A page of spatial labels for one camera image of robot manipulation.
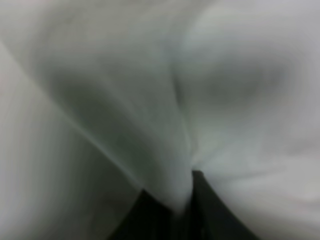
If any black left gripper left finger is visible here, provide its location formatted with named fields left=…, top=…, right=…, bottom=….
left=109, top=190, right=179, bottom=240

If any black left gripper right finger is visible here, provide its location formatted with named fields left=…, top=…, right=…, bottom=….
left=178, top=170, right=258, bottom=240

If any white short sleeve shirt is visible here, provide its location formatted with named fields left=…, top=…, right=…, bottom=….
left=0, top=0, right=320, bottom=240

